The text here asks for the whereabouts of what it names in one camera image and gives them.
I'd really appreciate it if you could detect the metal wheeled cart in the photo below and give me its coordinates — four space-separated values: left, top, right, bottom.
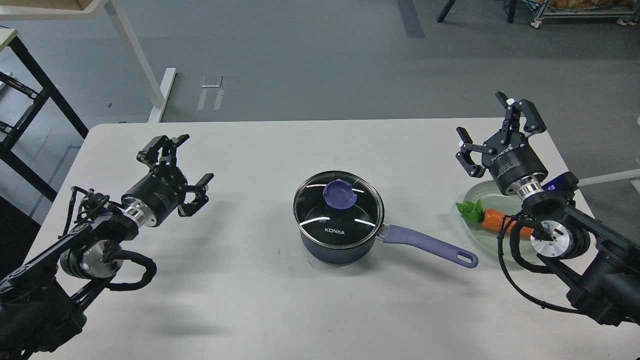
530 0 640 29

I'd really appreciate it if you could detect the black metal rack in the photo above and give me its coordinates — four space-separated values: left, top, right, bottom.
0 27 89 202

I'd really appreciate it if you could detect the glass lid blue knob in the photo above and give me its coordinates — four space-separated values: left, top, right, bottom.
293 170 386 249

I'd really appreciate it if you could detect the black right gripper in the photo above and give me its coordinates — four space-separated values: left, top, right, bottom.
455 91 549 195

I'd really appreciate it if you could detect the blue saucepan with handle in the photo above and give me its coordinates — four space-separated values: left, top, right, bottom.
292 170 479 269

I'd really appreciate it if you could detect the black stand leg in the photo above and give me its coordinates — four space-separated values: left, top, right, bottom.
436 0 457 24

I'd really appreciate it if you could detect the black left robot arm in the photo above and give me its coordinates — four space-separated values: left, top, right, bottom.
0 134 214 360

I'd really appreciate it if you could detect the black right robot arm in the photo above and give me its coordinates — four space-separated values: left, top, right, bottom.
455 91 640 326

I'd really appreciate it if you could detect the white table frame leg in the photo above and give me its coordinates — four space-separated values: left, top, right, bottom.
0 0 178 124

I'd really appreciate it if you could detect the orange toy carrot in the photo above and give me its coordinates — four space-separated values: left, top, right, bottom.
455 199 515 235

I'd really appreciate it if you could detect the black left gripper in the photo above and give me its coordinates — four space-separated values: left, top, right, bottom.
121 134 215 228

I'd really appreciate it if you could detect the translucent green plate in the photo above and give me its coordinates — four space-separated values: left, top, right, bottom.
455 181 541 264

